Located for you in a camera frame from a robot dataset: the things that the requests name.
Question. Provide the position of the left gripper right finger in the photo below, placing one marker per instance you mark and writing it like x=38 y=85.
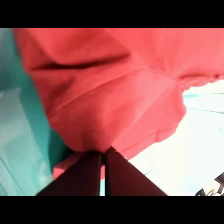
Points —
x=126 y=176

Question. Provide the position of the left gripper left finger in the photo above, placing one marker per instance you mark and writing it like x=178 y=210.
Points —
x=81 y=176

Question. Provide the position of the red T-shirt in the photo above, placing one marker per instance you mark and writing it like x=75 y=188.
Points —
x=110 y=90

